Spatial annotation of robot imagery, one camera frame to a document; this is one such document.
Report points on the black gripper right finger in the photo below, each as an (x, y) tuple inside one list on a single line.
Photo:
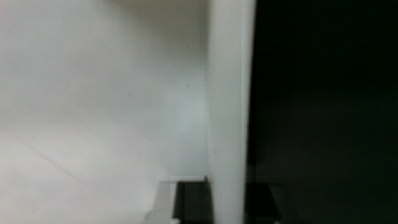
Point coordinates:
[(265, 211)]

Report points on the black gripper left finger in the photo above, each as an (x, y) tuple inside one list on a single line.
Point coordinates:
[(183, 206)]

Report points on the white square table top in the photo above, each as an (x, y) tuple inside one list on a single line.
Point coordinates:
[(123, 107)]

